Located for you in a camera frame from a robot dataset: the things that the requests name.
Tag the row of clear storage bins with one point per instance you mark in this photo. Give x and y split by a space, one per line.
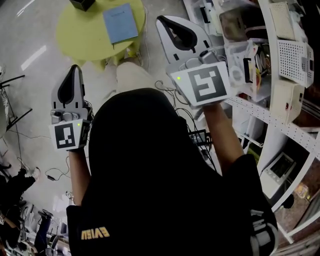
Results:
235 25

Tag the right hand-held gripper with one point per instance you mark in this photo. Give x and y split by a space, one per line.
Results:
205 82

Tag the white perforated plastic basket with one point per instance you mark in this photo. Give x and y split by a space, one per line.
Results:
291 60

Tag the round table with green cloth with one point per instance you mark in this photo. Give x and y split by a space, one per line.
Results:
82 37

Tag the cream perforated plastic basket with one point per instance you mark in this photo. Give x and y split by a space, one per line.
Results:
282 20
282 100

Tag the person's black cap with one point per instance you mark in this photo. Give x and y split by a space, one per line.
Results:
140 130

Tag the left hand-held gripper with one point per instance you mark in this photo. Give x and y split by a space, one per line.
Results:
65 136

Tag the white metal shelf rack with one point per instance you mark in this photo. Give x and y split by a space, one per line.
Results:
252 110

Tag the black square pen holder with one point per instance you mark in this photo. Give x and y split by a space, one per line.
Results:
82 5

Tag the person's left forearm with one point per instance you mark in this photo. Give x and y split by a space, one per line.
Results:
78 175

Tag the person's beige trousers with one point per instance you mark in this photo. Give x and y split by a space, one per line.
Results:
132 77

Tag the white toaster oven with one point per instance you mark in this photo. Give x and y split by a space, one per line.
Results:
277 172

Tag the person's black shirt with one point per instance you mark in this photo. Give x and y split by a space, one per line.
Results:
175 212

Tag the person's right forearm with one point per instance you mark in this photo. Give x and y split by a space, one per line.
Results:
222 135

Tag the blue-covered paper notebook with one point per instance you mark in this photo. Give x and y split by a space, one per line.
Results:
120 23

